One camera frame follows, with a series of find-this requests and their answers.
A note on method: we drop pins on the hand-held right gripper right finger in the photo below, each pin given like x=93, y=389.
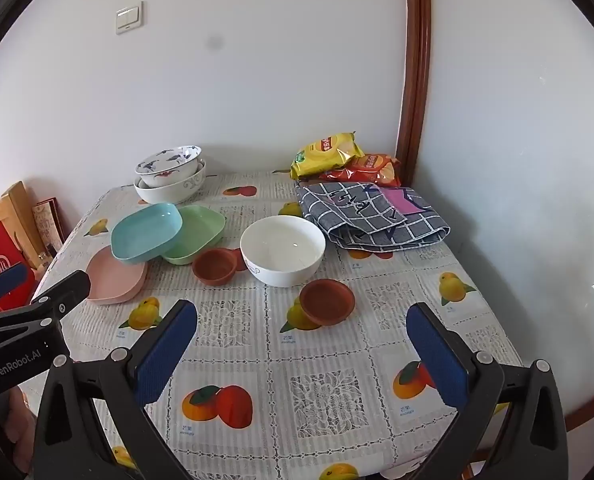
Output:
x=437, y=355

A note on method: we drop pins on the small brown clay bowl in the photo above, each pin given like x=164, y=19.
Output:
x=212, y=265
x=240, y=259

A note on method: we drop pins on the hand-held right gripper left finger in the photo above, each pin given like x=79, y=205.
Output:
x=167, y=355

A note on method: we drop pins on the red chip bag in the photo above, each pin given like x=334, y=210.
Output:
x=372, y=167

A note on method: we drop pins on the pink square plate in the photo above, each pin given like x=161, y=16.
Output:
x=114, y=282

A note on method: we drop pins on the blue patterned white bowl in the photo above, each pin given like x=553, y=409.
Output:
x=169, y=166

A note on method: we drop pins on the wooden board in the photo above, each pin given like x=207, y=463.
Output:
x=22, y=215

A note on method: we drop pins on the person's left hand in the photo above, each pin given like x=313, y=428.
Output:
x=21, y=425

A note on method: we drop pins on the brown wooden trim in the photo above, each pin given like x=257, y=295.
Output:
x=584, y=412

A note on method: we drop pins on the white light switch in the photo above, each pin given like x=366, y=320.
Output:
x=128, y=18

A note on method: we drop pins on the small bottle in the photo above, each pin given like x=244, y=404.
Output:
x=44, y=261

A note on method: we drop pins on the brown clay saucer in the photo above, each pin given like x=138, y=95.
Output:
x=327, y=302

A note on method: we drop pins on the fruit printed lace tablecloth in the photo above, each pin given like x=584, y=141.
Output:
x=277, y=340

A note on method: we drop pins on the white bowl with vine print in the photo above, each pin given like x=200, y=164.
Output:
x=282, y=250

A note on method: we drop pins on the blue square plate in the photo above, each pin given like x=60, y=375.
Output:
x=144, y=232

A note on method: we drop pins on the grey checked cloth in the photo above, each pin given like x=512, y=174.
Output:
x=377, y=227

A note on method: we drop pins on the brown patterned book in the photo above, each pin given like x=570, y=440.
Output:
x=49, y=222

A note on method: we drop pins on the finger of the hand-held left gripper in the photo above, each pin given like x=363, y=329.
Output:
x=67, y=287
x=7, y=278

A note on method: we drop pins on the green square plate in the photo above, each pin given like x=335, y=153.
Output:
x=202, y=232

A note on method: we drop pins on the yellow chip bag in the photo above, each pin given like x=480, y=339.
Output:
x=322, y=155

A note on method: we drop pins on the brown wooden door frame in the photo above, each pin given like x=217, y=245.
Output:
x=416, y=60

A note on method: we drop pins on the large white bowl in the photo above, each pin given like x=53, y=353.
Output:
x=169, y=193

